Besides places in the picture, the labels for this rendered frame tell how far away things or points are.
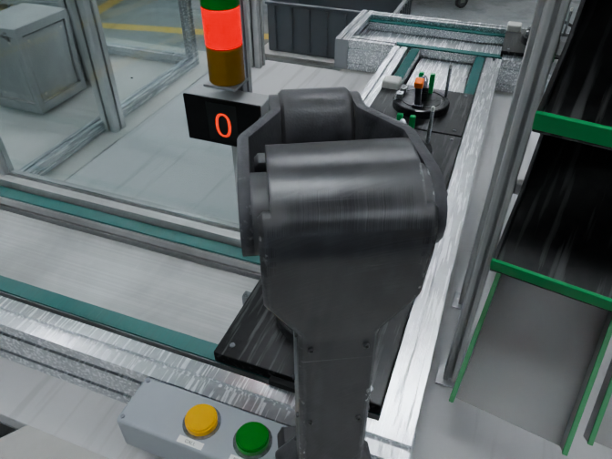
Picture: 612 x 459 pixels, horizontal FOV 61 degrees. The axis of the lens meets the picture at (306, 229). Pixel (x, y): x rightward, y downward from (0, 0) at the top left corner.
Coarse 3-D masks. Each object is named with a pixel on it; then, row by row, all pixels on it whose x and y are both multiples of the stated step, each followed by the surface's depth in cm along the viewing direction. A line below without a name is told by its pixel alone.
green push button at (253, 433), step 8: (248, 424) 64; (256, 424) 64; (240, 432) 63; (248, 432) 63; (256, 432) 63; (264, 432) 63; (240, 440) 62; (248, 440) 62; (256, 440) 62; (264, 440) 62; (240, 448) 62; (248, 448) 62; (256, 448) 62; (264, 448) 62
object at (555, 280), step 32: (544, 160) 59; (576, 160) 58; (608, 160) 57; (544, 192) 57; (576, 192) 56; (608, 192) 55; (512, 224) 56; (544, 224) 55; (576, 224) 54; (608, 224) 53; (512, 256) 54; (544, 256) 53; (576, 256) 53; (608, 256) 52; (544, 288) 52; (576, 288) 49; (608, 288) 50
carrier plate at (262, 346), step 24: (240, 312) 78; (264, 312) 78; (408, 312) 78; (240, 336) 75; (264, 336) 75; (384, 336) 75; (216, 360) 74; (240, 360) 72; (264, 360) 72; (288, 360) 72; (384, 360) 72; (384, 384) 69
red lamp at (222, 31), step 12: (204, 12) 66; (216, 12) 66; (228, 12) 66; (204, 24) 68; (216, 24) 67; (228, 24) 67; (240, 24) 69; (204, 36) 69; (216, 36) 68; (228, 36) 68; (240, 36) 70; (216, 48) 69; (228, 48) 69
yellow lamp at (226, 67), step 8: (208, 48) 70; (240, 48) 70; (208, 56) 70; (216, 56) 69; (224, 56) 69; (232, 56) 70; (240, 56) 71; (208, 64) 71; (216, 64) 70; (224, 64) 70; (232, 64) 70; (240, 64) 71; (216, 72) 71; (224, 72) 71; (232, 72) 71; (240, 72) 72; (216, 80) 72; (224, 80) 71; (232, 80) 72; (240, 80) 72
